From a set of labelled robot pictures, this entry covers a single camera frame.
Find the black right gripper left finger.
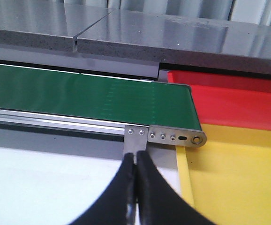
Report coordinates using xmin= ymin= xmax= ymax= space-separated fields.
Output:
xmin=71 ymin=153 xmax=136 ymax=225

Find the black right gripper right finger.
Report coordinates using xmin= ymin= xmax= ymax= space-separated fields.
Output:
xmin=136 ymin=151 xmax=213 ymax=225

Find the right metal conveyor leg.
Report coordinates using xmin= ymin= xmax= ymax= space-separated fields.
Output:
xmin=123 ymin=125 xmax=149 ymax=164

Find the yellow plastic tray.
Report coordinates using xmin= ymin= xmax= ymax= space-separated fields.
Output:
xmin=176 ymin=124 xmax=271 ymax=225

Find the green conveyor belt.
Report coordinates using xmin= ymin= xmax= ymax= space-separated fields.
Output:
xmin=0 ymin=65 xmax=201 ymax=130

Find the red plastic tray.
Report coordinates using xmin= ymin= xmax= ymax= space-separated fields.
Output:
xmin=167 ymin=70 xmax=271 ymax=131

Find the right grey countertop slab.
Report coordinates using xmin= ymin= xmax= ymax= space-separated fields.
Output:
xmin=77 ymin=10 xmax=271 ymax=75

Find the grey countertop slab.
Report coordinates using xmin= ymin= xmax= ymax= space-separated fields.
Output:
xmin=77 ymin=10 xmax=271 ymax=75
xmin=0 ymin=0 xmax=112 ymax=52

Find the left grey countertop slab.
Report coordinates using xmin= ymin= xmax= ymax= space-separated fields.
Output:
xmin=0 ymin=0 xmax=112 ymax=52

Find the metal conveyor end bracket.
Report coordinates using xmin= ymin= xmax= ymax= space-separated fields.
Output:
xmin=147 ymin=125 xmax=207 ymax=148

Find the aluminium conveyor side rail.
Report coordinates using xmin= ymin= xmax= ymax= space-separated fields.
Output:
xmin=0 ymin=109 xmax=126 ymax=135

